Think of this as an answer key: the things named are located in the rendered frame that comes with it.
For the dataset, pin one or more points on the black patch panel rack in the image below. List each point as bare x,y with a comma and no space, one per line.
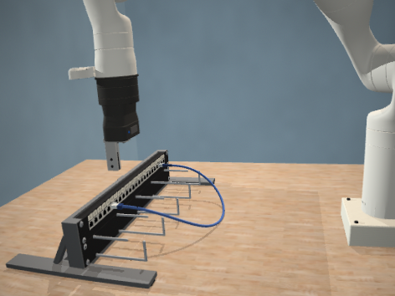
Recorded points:
85,230

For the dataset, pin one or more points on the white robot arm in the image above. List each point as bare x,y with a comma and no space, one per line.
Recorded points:
373,62

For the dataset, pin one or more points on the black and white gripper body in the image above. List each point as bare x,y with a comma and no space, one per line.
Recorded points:
117,87

